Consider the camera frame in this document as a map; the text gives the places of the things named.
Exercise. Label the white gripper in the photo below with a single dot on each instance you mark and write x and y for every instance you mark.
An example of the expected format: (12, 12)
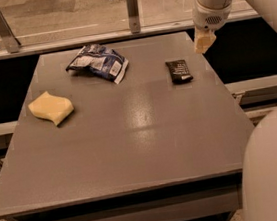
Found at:
(210, 17)

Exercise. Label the black rxbar chocolate bar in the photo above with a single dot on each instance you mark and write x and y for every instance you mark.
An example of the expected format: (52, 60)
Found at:
(179, 71)

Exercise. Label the blue chip bag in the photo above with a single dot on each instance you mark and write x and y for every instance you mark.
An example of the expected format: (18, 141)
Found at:
(101, 61)

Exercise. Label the yellow sponge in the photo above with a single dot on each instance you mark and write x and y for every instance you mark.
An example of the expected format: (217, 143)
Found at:
(53, 108)

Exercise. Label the grey table drawer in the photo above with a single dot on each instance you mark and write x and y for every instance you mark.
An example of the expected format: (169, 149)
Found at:
(179, 208)

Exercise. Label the middle metal glass bracket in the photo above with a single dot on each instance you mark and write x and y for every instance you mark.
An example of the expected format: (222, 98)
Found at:
(133, 16)

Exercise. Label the metal glass bracket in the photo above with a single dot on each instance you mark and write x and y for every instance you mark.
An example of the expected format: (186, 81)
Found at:
(10, 42)
(133, 16)

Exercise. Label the left metal glass bracket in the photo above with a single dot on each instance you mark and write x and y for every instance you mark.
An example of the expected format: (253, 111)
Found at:
(10, 42)

